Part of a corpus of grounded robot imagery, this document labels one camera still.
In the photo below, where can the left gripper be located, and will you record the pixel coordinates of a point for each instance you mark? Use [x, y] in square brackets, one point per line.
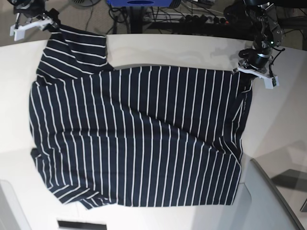
[254, 58]

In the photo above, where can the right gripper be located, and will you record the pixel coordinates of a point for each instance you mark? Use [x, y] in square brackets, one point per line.
[50, 20]

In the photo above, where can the navy white striped t-shirt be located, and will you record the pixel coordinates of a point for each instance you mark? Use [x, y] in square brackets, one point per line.
[148, 136]

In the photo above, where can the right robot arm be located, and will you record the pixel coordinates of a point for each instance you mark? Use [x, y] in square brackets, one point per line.
[35, 9]

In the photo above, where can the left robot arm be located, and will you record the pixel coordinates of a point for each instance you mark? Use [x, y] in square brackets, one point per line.
[259, 17]

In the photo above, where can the blue plastic bin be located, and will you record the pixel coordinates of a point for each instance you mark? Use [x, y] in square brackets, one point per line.
[140, 3]

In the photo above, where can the white power strip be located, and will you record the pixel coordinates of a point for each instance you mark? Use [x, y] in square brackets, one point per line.
[188, 18]

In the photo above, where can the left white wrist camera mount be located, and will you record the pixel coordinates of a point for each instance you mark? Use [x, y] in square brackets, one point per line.
[270, 79]

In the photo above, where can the grey metal edge rail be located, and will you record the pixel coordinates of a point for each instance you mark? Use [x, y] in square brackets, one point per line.
[282, 203]

